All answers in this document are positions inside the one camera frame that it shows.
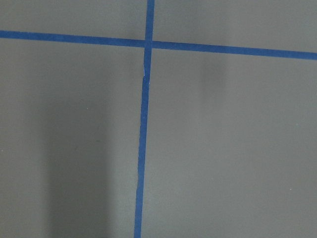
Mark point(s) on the crossing blue tape strip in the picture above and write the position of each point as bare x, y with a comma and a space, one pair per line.
157, 45

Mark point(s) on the long blue tape strip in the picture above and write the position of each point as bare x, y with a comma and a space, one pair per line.
144, 118

